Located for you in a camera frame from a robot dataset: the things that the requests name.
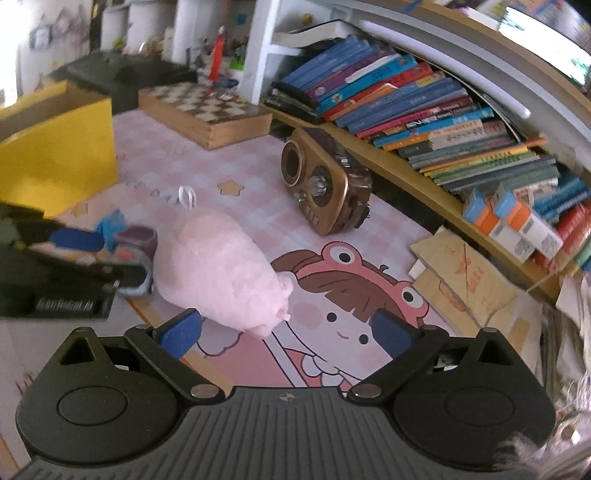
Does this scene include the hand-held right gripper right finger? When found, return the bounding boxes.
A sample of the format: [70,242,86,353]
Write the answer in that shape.
[346,308,505,401]

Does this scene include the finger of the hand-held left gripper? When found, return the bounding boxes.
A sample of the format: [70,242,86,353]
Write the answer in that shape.
[28,251,124,291]
[0,202,110,254]

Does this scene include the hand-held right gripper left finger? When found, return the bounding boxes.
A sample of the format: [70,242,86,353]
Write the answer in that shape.
[57,308,221,403]

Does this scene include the grey toy car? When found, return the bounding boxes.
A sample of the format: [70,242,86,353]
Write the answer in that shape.
[108,225,159,297]

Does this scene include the yellow cardboard box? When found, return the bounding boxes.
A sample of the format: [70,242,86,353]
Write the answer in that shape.
[0,80,119,220]

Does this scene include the pink plush toy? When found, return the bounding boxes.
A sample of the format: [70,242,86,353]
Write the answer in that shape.
[152,185,295,339]

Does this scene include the pink checkered desktop cloth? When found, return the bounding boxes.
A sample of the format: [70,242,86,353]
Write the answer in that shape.
[55,108,448,278]

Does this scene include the blue tissue packet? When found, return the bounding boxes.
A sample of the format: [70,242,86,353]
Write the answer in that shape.
[95,209,129,254]

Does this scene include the cartoon printed desk mat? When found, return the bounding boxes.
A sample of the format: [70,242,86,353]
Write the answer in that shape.
[0,237,467,467]

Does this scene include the brown paper envelopes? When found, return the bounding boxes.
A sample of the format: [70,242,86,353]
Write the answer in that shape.
[410,225,533,334]

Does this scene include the orange blue small box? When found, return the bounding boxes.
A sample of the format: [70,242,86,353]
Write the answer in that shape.
[462,189,502,237]
[489,182,565,260]

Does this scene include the curved wooden bookshelf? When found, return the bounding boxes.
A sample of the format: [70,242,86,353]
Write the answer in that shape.
[261,0,591,306]

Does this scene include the brown retro radio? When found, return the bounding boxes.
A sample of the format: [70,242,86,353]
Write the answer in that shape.
[281,127,374,236]

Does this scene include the black electronic keyboard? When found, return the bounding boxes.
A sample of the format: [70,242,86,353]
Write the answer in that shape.
[46,51,200,114]

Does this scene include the pile of papers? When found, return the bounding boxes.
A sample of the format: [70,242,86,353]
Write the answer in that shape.
[531,263,591,394]

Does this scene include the wooden chessboard box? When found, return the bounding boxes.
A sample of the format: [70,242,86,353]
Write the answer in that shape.
[137,83,274,151]

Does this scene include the grey fluffy cloth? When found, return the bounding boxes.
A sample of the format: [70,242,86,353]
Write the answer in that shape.
[493,374,591,480]

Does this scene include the red figurine bottle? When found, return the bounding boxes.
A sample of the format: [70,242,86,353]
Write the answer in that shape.
[208,27,228,85]

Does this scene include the white jar green lid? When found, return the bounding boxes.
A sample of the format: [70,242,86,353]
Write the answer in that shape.
[228,57,246,89]

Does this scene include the row of colourful books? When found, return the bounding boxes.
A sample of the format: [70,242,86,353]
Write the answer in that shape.
[270,34,591,274]

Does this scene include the white shelf unit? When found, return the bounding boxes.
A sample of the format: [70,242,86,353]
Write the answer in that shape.
[92,0,306,108]

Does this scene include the white light bar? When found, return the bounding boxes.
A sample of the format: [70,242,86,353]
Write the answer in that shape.
[360,18,533,121]

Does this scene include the thick book with white pages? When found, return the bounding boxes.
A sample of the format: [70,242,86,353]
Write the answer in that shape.
[272,20,352,48]

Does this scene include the tablet with lit screen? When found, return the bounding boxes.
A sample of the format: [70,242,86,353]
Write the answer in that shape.
[499,4,591,89]

